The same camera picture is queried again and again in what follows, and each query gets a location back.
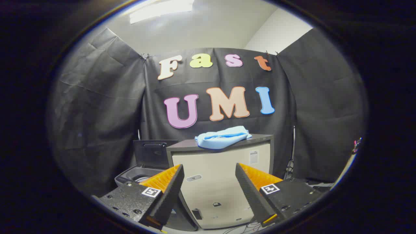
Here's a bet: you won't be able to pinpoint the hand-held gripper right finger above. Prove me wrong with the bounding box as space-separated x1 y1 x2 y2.
235 162 324 228

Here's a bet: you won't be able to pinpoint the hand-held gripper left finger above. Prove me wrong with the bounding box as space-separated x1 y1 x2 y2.
92 164 185 231

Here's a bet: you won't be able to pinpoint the grey washing machine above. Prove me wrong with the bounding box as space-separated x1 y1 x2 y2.
114 164 199 232

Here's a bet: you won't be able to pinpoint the light blue shirt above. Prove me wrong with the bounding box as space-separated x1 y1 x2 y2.
194 126 253 150

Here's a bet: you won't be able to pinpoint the beige cabinet with dark top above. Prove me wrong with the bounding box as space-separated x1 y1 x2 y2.
166 134 274 230

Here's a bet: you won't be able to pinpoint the black backdrop cloth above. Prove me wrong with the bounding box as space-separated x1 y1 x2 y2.
49 28 369 195

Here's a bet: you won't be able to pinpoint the floor cables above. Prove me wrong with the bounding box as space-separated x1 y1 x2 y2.
224 221 262 234

